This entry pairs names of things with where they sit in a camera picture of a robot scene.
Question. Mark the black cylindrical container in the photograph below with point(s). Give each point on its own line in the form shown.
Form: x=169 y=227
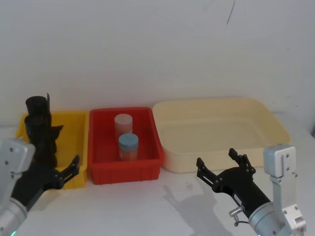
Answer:
x=38 y=127

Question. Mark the cream plastic tray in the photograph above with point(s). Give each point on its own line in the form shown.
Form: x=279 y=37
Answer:
x=216 y=132

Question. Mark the clear jar pale pink lid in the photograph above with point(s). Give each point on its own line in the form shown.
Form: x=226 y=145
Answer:
x=123 y=124

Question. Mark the clear jar blue lid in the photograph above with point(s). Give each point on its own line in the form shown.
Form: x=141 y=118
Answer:
x=128 y=146

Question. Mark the red plastic bin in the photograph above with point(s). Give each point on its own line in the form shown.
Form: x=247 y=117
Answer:
x=145 y=137

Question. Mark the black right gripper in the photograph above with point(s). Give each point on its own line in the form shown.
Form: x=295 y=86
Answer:
x=238 y=183

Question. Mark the yellow plastic bin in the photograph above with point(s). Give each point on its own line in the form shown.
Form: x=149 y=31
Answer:
x=73 y=132

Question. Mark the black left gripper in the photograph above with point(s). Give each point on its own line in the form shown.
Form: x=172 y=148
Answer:
x=34 y=179

